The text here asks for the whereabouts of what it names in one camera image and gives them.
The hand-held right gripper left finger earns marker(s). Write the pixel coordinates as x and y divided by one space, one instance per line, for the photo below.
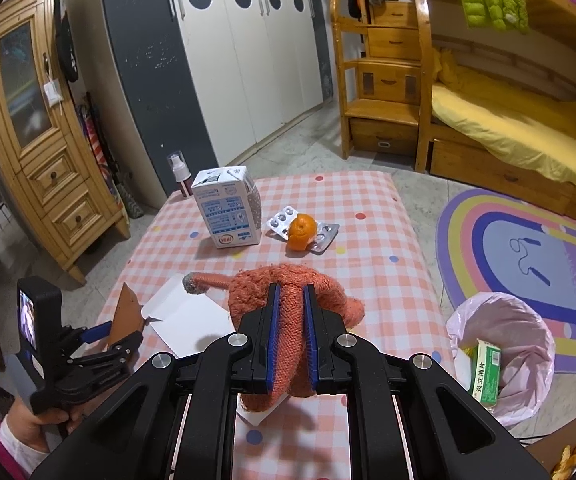
274 340

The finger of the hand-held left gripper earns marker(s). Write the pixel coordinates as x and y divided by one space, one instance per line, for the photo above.
118 350
98 332

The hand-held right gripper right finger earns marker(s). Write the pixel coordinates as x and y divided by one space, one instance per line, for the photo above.
311 340

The orange woven mesh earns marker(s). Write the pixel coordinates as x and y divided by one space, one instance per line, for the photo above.
293 340

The brown cardboard piece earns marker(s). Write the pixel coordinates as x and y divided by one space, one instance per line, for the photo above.
125 310

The green medicine box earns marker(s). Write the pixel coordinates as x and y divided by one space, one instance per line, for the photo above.
487 372

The pink-lined trash bin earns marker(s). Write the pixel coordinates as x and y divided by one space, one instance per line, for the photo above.
527 360

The person's left forearm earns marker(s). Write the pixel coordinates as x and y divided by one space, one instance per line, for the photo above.
8 455

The person's left hand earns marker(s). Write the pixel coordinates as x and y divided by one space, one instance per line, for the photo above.
33 422

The white paper sheet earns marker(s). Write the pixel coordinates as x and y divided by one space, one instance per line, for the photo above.
188 315

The pink checkered covered table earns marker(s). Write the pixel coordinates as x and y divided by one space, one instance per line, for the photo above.
367 270

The silver blister pack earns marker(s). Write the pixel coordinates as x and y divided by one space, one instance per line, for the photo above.
325 237
280 222

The orange tangerine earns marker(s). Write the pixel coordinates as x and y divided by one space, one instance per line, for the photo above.
302 232

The wooden glass-door cabinet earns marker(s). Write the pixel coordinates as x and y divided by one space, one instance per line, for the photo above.
58 175

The white milk carton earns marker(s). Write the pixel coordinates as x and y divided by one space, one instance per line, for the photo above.
225 210

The dark leaning items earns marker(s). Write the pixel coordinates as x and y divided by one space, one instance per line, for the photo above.
103 160

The white spray bottle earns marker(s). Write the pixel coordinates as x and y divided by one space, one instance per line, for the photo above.
182 180

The white paper tag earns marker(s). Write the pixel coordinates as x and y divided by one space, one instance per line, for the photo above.
53 92

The rainbow rug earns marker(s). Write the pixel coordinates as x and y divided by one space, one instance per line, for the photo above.
527 240

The wooden bunk bed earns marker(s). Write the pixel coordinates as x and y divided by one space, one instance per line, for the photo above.
492 175

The wooden stair drawers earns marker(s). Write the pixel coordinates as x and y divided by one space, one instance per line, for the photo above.
387 80

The brown floor cardboard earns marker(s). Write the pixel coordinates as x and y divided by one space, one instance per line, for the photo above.
567 430

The dark hanging bag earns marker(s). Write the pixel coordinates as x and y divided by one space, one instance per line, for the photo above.
68 35

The grey and white wardrobe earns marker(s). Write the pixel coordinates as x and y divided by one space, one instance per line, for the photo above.
248 60

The pile of orange peels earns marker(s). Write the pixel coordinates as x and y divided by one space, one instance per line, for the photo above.
570 460

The yellow bedsheet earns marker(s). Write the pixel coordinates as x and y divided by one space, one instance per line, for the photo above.
507 120

